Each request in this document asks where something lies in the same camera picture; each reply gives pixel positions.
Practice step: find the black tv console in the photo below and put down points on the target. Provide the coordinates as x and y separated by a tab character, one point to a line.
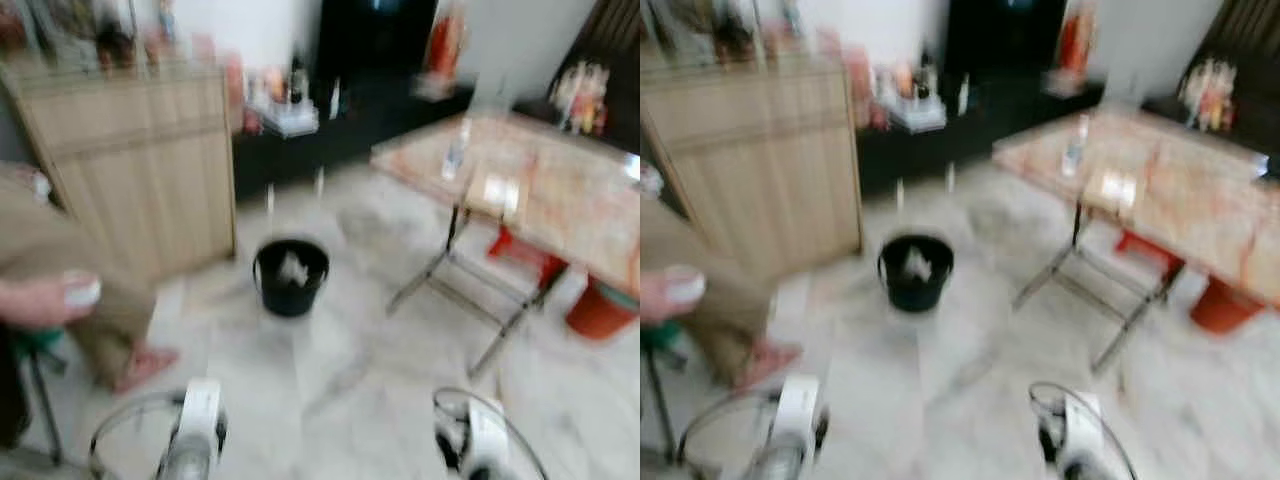
990	130
350	140

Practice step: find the red-robed doll figure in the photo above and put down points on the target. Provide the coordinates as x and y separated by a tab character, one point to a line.
445	45
1075	45

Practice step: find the clear plastic box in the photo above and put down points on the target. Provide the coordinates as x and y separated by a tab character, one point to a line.
915	115
285	120

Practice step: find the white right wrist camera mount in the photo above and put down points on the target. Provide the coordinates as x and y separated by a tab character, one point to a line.
1080	430
485	435

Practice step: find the dark glass bottle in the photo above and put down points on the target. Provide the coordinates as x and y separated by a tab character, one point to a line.
926	75
297	78

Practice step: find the dark grey sofa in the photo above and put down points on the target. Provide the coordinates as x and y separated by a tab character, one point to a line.
615	40
1250	40

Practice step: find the pink marble coffee table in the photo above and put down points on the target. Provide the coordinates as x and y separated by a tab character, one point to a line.
1190	200
570	200

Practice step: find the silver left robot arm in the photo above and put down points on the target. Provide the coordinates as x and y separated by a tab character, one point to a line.
188	464
780	466

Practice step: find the light wooden cabinet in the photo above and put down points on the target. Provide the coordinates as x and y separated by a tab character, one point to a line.
130	170
760	160

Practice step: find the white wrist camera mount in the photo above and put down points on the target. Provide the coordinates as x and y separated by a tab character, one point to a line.
200	415
485	435
1080	430
800	410

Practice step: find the green stool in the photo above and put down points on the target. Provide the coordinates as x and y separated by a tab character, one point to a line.
35	345
655	335

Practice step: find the red plastic stool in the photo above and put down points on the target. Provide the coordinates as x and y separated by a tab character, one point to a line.
1145	250
520	250

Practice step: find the clear plastic bottle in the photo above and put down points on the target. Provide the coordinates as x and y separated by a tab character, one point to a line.
455	155
1076	150

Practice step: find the person in beige trousers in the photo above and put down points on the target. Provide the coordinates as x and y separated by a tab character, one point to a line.
60	240
690	250

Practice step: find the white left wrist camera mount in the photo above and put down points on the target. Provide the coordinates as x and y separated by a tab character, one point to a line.
800	410
200	415

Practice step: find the cartoon boy plush doll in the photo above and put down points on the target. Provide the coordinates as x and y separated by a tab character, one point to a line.
582	100
1210	95

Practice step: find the black rubbish bin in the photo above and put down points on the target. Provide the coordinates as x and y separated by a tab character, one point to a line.
915	293
290	298

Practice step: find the white crumpled paper trash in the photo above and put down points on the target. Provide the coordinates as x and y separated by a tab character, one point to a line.
917	265
292	268

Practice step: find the orange plastic bucket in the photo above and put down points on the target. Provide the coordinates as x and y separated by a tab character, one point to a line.
1222	308
600	315

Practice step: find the black television screen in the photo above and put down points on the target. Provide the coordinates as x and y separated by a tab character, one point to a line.
1000	40
370	40

